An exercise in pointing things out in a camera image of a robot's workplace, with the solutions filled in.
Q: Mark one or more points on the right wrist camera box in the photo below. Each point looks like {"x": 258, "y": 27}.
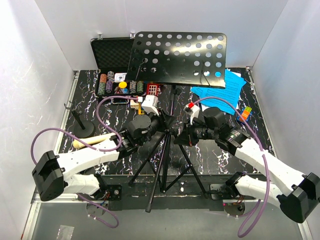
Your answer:
{"x": 192, "y": 110}

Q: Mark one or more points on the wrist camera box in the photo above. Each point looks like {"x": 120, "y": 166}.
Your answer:
{"x": 192, "y": 110}
{"x": 149, "y": 104}

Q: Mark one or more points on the white sheet music page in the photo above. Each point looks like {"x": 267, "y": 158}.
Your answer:
{"x": 233, "y": 74}

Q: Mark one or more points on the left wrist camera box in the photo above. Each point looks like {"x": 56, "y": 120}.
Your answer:
{"x": 149, "y": 104}

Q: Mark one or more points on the black microphone stand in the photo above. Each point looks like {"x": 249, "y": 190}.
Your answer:
{"x": 83, "y": 128}

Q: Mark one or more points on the black music stand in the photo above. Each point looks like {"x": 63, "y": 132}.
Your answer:
{"x": 196, "y": 59}

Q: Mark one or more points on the red yellow toy block house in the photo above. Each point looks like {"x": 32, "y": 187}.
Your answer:
{"x": 153, "y": 89}

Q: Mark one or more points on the orange green blue block toy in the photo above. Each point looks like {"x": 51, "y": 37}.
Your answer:
{"x": 246, "y": 114}

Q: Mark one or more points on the yellow blue block toy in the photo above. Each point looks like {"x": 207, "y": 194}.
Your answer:
{"x": 140, "y": 110}

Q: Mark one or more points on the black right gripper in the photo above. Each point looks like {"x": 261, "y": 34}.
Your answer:
{"x": 183, "y": 138}

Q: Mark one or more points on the black poker chip case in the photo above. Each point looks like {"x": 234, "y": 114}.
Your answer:
{"x": 112, "y": 55}

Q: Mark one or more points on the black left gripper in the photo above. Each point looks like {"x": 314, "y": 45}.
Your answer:
{"x": 165, "y": 124}

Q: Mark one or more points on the white playing card deck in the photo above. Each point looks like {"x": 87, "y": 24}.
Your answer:
{"x": 120, "y": 76}

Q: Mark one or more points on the yellow dealer button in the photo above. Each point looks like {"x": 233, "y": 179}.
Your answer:
{"x": 122, "y": 85}

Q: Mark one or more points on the white toy block piece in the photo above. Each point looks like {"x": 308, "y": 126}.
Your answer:
{"x": 134, "y": 104}

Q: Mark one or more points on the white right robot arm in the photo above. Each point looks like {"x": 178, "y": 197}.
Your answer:
{"x": 297, "y": 194}

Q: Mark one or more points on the blue sheet music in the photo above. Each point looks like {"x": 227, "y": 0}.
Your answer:
{"x": 231, "y": 94}

